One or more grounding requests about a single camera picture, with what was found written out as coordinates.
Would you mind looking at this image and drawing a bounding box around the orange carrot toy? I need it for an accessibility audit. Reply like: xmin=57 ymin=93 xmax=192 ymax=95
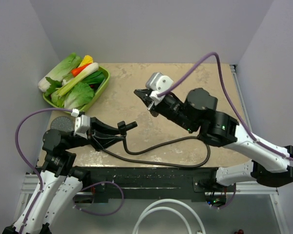
xmin=71 ymin=63 xmax=90 ymax=77

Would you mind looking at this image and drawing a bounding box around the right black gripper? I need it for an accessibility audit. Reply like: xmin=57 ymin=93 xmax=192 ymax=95
xmin=134 ymin=87 xmax=197 ymax=132

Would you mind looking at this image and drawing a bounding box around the black shower hose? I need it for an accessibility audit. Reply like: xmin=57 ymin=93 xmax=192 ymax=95
xmin=97 ymin=136 xmax=211 ymax=169

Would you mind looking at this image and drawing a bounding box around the green plastic tray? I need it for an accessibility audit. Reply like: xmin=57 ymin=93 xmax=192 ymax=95
xmin=42 ymin=66 xmax=110 ymax=112

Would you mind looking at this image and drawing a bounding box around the yellow pepper toy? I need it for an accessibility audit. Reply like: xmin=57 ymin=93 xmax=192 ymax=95
xmin=78 ymin=55 xmax=93 ymax=68

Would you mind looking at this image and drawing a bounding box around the black angle valve fitting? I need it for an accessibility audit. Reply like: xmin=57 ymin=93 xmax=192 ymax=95
xmin=117 ymin=121 xmax=138 ymax=137

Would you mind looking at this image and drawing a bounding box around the grey shower head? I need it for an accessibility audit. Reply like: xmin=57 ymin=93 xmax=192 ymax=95
xmin=50 ymin=116 xmax=73 ymax=132

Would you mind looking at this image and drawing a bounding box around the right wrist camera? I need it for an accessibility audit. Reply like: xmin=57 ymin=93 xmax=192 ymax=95
xmin=146 ymin=72 xmax=173 ymax=106

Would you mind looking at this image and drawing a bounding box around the white hose loop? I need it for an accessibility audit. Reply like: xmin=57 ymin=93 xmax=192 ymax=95
xmin=132 ymin=199 xmax=206 ymax=234

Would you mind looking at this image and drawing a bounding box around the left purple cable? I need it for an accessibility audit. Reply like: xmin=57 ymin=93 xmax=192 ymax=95
xmin=15 ymin=108 xmax=125 ymax=234

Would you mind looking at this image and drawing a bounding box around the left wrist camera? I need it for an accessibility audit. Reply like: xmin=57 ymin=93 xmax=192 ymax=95
xmin=71 ymin=109 xmax=90 ymax=139

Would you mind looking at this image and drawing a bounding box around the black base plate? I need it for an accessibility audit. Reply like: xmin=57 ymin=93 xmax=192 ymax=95
xmin=79 ymin=167 xmax=236 ymax=203

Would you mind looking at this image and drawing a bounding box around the dark green vegetable toy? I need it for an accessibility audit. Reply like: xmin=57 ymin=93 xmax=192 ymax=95
xmin=81 ymin=71 xmax=105 ymax=85

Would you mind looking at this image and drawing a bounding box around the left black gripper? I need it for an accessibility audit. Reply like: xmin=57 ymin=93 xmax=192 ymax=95
xmin=64 ymin=116 xmax=125 ymax=151

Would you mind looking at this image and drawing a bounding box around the napa cabbage toy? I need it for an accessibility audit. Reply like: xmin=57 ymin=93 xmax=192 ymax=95
xmin=38 ymin=53 xmax=82 ymax=93

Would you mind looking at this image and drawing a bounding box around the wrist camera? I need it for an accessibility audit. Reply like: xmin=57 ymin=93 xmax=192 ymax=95
xmin=71 ymin=109 xmax=90 ymax=139
xmin=146 ymin=72 xmax=173 ymax=106

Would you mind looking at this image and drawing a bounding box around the green lettuce toy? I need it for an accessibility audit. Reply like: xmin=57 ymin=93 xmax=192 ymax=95
xmin=51 ymin=82 xmax=95 ymax=110

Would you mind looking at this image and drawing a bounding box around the red small object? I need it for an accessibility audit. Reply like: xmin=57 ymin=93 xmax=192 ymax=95
xmin=234 ymin=229 xmax=244 ymax=234

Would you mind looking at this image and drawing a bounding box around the white leek toy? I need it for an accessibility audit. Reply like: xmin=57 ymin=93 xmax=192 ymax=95
xmin=55 ymin=62 xmax=99 ymax=97

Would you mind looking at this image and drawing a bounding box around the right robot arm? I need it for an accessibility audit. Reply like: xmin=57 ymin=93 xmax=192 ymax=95
xmin=134 ymin=88 xmax=293 ymax=192

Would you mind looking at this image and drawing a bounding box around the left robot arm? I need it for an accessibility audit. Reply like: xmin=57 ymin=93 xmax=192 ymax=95
xmin=3 ymin=115 xmax=137 ymax=234

